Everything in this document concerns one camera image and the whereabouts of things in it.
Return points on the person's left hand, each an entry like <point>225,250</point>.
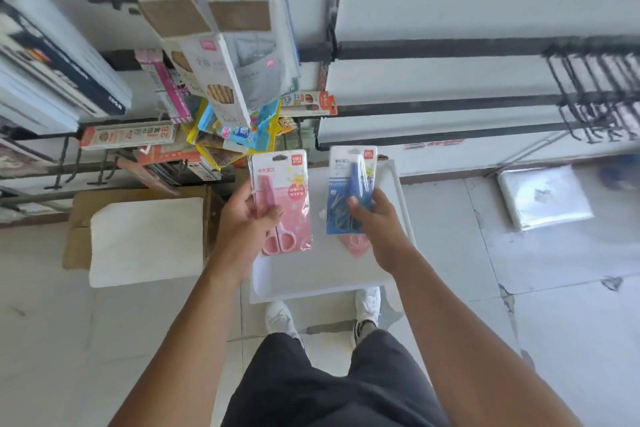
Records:
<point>240,236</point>

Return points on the person's right hand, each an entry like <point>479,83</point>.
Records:
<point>385,231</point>

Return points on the person's left thumb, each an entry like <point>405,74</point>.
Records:
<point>270,218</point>

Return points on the person's right thumb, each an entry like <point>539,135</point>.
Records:
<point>359,204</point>

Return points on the blue scissors packet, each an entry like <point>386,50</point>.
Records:
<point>345,176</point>

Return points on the pink scissors packet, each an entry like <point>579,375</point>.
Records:
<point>354,244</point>
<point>292,186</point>

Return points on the person's left forearm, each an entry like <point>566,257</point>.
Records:
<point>190,346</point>

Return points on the person's right forearm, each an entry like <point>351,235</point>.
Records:
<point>465,341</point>

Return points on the white plastic tray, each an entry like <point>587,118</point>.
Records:
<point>320,271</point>

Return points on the yellow and blue packets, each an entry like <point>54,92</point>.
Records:
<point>240,134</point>

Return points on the person's right white shoe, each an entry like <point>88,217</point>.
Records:
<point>367,304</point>

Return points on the person's white shoe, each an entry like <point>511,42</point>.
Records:
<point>280,319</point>
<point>367,304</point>

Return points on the person's left white shoe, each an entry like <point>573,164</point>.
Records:
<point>280,319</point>

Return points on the red and white box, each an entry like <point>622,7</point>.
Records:
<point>175,161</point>

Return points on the small orange pencil box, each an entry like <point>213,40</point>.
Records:
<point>310,102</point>

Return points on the white foam board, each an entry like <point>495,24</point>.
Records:
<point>145,241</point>

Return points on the clear stationery bag pack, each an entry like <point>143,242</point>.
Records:
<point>260,56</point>

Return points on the white and orange pencil box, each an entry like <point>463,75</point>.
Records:
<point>127,135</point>

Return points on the pink stationery packet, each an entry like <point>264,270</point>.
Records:
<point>165,86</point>

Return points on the black metal display rack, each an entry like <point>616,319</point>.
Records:
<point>440,48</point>

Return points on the person's black trousers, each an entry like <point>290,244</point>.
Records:
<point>325,386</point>

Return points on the clear plastic-wrapped white pack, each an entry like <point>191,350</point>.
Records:
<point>545,196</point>

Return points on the brown cardboard box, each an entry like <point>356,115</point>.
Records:
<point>80,211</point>

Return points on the row of black display hooks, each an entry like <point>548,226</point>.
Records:
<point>595,91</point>

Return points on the stack of books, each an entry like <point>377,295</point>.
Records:
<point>45,56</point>

